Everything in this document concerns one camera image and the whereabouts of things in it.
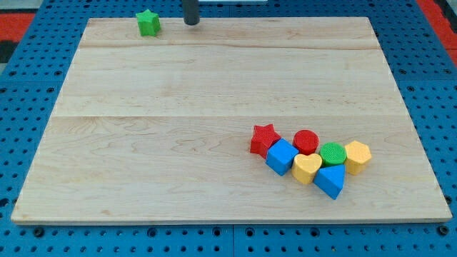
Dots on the green star block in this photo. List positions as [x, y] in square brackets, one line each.
[148, 23]

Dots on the red star block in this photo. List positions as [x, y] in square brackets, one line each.
[264, 137]

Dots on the blue cube block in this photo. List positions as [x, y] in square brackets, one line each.
[280, 156]

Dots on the light wooden board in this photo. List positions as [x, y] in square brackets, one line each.
[157, 130]

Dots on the red cylinder block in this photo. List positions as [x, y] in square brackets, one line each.
[306, 141]

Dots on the yellow heart block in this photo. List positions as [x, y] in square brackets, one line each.
[305, 167]

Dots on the green cylinder block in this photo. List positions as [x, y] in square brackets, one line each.
[332, 154]

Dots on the blue triangle block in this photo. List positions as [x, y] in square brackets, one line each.
[331, 180]

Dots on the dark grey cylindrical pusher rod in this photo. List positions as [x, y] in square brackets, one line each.
[191, 12]

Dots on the yellow hexagon block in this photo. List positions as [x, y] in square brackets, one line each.
[358, 155]

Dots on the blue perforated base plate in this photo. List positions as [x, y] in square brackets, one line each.
[424, 72]

